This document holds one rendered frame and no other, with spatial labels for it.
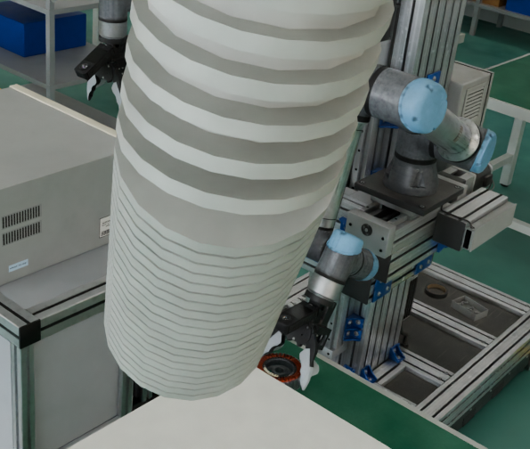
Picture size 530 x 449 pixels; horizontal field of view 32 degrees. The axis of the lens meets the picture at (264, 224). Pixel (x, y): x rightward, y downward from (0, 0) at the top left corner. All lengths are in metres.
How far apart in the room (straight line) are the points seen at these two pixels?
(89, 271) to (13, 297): 0.17
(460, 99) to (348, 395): 1.09
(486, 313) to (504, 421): 0.43
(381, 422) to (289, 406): 0.76
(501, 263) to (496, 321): 0.92
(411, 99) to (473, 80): 0.92
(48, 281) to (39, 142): 0.29
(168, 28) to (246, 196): 0.11
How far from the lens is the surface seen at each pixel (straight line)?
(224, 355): 0.80
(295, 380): 2.07
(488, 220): 2.71
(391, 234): 2.46
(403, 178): 2.53
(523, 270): 4.56
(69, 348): 1.84
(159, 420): 1.37
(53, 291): 1.81
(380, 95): 2.07
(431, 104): 2.07
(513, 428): 3.52
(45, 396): 1.87
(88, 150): 1.91
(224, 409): 1.39
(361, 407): 2.19
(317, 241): 2.19
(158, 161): 0.60
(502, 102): 4.38
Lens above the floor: 2.07
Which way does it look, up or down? 27 degrees down
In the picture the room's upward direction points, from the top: 6 degrees clockwise
